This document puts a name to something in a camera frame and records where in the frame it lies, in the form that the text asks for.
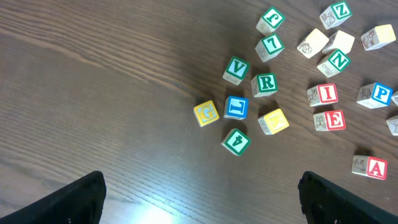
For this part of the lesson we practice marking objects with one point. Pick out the yellow G block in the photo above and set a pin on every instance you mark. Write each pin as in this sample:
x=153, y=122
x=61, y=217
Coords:
x=206, y=113

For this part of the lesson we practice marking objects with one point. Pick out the green J block upper left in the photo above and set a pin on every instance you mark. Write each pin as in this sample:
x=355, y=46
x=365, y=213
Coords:
x=270, y=21

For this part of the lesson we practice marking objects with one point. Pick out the green Z block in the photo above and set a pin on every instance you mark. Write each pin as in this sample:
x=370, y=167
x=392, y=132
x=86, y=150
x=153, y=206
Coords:
x=335, y=14

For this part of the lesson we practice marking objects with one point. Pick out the blue 2 block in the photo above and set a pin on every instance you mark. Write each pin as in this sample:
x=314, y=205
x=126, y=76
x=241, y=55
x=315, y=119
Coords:
x=392, y=124

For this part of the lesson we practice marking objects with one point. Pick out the red E block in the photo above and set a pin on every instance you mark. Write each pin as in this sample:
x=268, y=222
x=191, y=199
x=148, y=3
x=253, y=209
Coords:
x=329, y=121

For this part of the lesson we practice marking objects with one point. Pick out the blue L block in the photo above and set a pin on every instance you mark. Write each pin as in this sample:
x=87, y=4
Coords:
x=236, y=108

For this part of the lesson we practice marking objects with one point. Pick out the green N block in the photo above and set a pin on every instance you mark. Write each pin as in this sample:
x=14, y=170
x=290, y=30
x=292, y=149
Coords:
x=334, y=63

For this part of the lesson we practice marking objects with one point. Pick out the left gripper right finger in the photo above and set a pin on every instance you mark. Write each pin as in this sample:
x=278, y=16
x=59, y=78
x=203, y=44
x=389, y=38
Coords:
x=323, y=201

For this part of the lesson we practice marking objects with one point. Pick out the pale yellow block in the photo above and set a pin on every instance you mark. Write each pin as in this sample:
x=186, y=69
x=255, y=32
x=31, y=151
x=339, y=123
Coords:
x=339, y=40

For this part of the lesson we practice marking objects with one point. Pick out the red I block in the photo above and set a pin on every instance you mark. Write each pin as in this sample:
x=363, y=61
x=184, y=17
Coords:
x=324, y=94

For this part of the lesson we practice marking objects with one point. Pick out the yellow block left upper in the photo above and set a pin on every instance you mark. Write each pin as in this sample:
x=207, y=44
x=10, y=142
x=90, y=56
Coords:
x=313, y=43

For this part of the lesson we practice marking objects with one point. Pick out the green 7 block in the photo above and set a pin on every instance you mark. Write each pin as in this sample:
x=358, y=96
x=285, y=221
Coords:
x=269, y=47

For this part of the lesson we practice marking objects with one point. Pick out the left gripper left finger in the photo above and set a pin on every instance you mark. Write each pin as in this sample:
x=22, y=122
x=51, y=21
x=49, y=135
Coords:
x=78, y=202

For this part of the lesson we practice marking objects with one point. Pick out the green R block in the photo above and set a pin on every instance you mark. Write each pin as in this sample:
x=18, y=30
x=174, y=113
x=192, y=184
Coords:
x=264, y=85

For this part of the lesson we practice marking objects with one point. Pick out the yellow block top centre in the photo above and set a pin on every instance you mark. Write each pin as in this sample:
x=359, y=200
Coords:
x=378, y=37

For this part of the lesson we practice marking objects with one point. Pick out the red A block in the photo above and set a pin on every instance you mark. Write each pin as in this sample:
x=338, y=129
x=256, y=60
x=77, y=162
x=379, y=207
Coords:
x=369, y=166

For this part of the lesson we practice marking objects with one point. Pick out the green V block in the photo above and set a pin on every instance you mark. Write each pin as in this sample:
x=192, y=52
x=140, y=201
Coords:
x=236, y=70

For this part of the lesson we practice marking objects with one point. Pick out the green 4 block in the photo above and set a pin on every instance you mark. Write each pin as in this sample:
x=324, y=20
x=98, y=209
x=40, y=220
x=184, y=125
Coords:
x=236, y=142

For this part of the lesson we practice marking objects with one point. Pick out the yellow block near L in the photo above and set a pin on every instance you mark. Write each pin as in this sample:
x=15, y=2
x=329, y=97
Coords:
x=273, y=122

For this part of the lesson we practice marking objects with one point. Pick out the blue P block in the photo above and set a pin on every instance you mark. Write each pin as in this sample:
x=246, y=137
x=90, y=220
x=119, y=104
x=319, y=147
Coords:
x=375, y=95

